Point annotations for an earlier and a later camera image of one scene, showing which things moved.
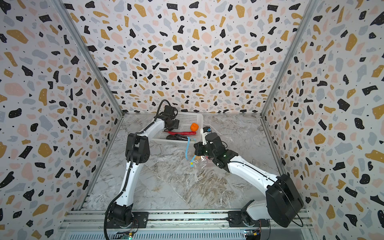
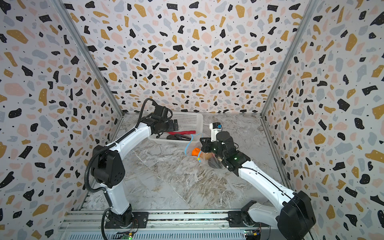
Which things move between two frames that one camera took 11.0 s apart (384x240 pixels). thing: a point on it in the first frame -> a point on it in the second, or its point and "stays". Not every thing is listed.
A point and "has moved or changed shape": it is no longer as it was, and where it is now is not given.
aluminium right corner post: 310,9 stays
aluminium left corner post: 66,16 stays
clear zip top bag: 202,162 has moved or changed shape
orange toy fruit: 194,127 has moved or changed shape
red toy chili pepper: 182,133 stays
